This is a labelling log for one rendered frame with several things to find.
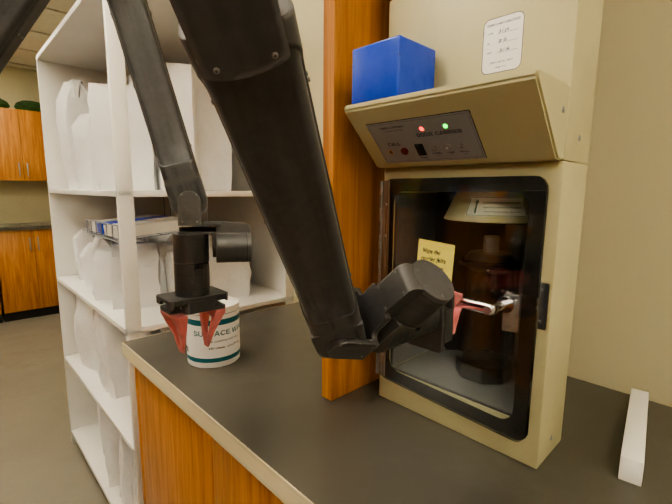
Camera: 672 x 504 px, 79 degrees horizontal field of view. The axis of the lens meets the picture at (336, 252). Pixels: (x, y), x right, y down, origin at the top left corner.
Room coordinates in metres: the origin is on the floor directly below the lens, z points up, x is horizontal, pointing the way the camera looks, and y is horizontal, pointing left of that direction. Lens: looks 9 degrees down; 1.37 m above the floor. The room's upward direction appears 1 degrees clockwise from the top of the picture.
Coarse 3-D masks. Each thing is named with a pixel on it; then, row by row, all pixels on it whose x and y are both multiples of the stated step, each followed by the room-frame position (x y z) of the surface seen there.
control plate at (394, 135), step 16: (464, 112) 0.59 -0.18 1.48; (368, 128) 0.72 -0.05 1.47; (384, 128) 0.70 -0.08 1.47; (400, 128) 0.68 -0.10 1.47; (416, 128) 0.66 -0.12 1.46; (432, 128) 0.64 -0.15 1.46; (448, 128) 0.63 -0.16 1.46; (464, 128) 0.61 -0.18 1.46; (384, 144) 0.73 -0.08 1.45; (400, 144) 0.71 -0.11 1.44; (432, 144) 0.67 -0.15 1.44; (480, 144) 0.61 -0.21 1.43; (400, 160) 0.74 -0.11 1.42; (416, 160) 0.72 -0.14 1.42; (432, 160) 0.69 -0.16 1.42
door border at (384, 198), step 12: (384, 192) 0.79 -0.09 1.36; (384, 204) 0.79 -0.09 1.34; (384, 216) 0.79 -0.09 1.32; (384, 228) 0.79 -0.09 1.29; (384, 240) 0.79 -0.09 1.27; (384, 252) 0.79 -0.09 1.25; (384, 264) 0.79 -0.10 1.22; (384, 276) 0.79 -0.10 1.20; (384, 360) 0.78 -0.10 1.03; (384, 372) 0.78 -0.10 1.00
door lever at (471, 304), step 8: (504, 296) 0.60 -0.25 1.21; (464, 304) 0.59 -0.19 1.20; (472, 304) 0.58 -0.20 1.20; (480, 304) 0.57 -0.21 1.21; (488, 304) 0.57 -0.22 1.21; (496, 304) 0.57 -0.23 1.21; (504, 304) 0.58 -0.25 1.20; (512, 304) 0.59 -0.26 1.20; (480, 312) 0.58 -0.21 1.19; (488, 312) 0.56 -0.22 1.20; (496, 312) 0.56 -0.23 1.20; (504, 312) 0.60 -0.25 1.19
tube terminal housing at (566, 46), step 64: (448, 0) 0.72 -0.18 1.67; (512, 0) 0.64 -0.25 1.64; (576, 0) 0.58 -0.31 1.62; (448, 64) 0.72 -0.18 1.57; (576, 64) 0.59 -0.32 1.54; (576, 128) 0.61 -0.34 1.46; (576, 192) 0.62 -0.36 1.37; (576, 256) 0.65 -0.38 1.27; (384, 384) 0.80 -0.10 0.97; (512, 448) 0.61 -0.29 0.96
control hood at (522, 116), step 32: (416, 96) 0.62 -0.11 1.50; (448, 96) 0.59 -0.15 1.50; (480, 96) 0.56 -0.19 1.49; (512, 96) 0.54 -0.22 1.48; (544, 96) 0.52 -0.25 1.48; (480, 128) 0.60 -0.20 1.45; (512, 128) 0.57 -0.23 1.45; (544, 128) 0.54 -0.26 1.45; (384, 160) 0.76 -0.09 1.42; (448, 160) 0.68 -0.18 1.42; (480, 160) 0.64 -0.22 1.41; (512, 160) 0.61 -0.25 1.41; (544, 160) 0.58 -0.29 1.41
